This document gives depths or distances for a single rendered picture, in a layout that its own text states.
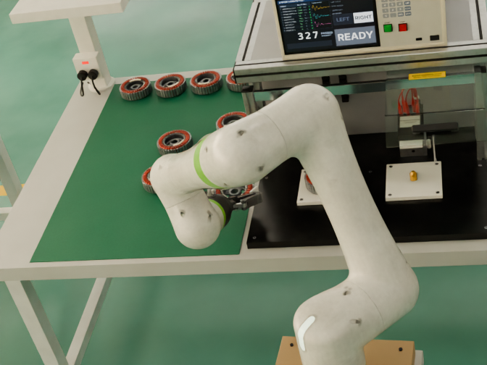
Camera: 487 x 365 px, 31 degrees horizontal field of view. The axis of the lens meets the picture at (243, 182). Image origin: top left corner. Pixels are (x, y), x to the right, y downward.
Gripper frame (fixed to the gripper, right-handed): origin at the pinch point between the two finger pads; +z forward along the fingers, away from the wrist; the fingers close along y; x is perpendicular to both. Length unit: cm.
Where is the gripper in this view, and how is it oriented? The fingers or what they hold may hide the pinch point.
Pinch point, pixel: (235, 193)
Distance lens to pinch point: 243.5
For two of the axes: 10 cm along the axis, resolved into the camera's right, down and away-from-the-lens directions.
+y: -9.7, 0.3, 2.6
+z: 2.4, -2.1, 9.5
